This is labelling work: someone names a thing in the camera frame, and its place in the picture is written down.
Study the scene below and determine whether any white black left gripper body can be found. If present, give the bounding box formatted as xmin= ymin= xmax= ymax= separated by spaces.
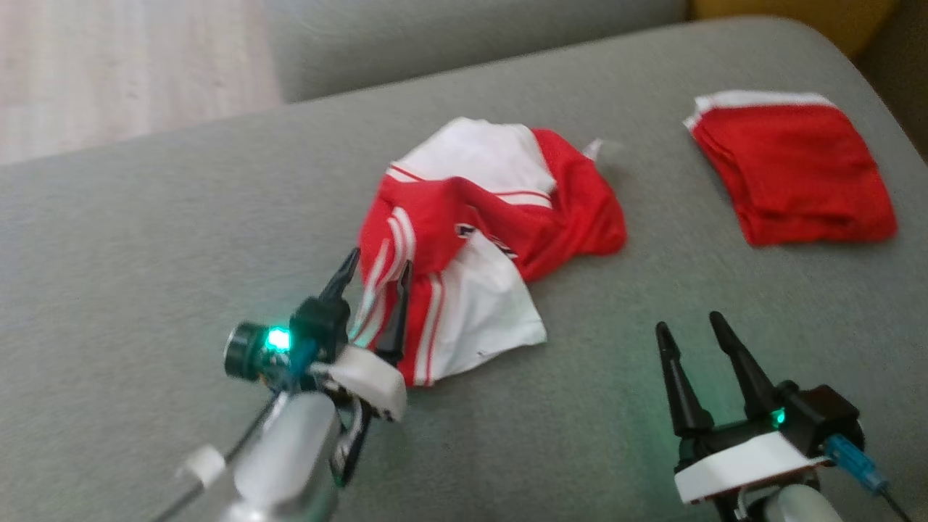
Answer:
xmin=290 ymin=296 xmax=408 ymax=423

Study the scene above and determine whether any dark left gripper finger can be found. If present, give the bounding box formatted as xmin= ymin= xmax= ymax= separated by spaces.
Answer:
xmin=319 ymin=247 xmax=362 ymax=304
xmin=376 ymin=261 xmax=415 ymax=361

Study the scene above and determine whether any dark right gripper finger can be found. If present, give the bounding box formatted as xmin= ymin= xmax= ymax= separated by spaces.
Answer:
xmin=655 ymin=321 xmax=716 ymax=438
xmin=708 ymin=312 xmax=781 ymax=422

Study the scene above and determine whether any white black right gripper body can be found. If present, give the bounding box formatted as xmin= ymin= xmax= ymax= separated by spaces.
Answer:
xmin=673 ymin=416 xmax=832 ymax=507

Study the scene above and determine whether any red white striped jersey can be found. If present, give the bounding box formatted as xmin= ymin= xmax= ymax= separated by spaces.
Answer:
xmin=357 ymin=116 xmax=629 ymax=388

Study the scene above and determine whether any red garment with white band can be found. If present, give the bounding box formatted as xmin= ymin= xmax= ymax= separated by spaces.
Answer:
xmin=683 ymin=89 xmax=899 ymax=249

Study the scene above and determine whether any yellow sofa backrest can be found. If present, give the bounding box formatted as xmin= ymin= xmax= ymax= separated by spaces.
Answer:
xmin=689 ymin=0 xmax=901 ymax=60

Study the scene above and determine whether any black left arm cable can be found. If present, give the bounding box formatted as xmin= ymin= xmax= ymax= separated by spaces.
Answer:
xmin=154 ymin=395 xmax=285 ymax=522

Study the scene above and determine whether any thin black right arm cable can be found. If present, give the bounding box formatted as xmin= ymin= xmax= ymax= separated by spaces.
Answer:
xmin=880 ymin=489 xmax=916 ymax=522

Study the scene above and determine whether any white cable clip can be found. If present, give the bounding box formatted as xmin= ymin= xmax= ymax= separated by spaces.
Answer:
xmin=178 ymin=445 xmax=228 ymax=487

